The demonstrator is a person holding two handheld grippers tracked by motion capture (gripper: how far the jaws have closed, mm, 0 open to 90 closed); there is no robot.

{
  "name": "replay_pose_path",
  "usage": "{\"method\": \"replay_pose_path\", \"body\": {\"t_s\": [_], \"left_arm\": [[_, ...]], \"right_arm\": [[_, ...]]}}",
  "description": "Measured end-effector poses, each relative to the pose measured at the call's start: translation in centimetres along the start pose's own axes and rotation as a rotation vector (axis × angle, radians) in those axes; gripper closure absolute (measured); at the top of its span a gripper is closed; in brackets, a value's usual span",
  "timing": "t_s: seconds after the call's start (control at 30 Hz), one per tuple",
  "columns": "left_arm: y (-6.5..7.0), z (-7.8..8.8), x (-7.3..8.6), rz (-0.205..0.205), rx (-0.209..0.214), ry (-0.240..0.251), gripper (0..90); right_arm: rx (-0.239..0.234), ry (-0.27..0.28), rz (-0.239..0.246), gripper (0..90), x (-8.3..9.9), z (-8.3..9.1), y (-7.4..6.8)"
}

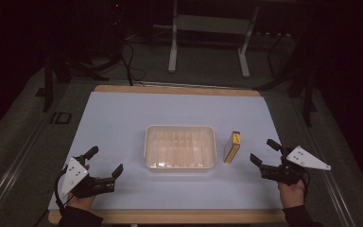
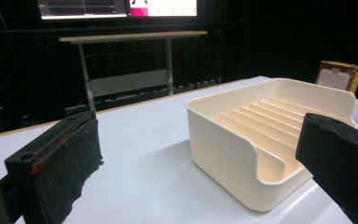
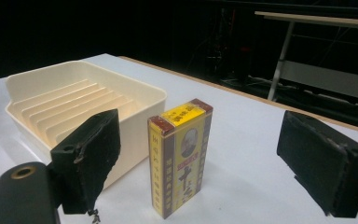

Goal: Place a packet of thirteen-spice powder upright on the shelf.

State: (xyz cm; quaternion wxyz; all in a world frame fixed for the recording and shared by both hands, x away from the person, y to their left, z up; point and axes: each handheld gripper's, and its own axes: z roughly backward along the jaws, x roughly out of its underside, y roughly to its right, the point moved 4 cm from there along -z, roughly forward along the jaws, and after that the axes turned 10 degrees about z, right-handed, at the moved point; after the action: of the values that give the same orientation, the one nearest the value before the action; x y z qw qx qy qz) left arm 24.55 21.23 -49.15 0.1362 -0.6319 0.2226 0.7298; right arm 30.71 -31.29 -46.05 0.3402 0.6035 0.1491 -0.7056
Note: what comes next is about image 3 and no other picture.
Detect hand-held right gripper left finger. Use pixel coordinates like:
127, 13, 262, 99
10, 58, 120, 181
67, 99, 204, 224
49, 108, 122, 216

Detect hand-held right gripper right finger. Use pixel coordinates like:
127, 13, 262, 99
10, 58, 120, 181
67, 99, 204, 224
276, 110, 358, 218

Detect cream slotted plastic tray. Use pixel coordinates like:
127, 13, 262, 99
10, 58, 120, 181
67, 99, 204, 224
5, 60, 168, 189

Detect yellow and brown box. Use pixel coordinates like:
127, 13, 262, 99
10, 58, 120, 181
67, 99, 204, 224
147, 98, 214, 220

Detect white-framed table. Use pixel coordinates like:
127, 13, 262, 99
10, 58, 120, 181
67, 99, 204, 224
254, 10, 358, 103

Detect dark metal stand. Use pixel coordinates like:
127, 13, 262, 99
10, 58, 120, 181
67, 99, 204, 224
206, 7, 255, 85

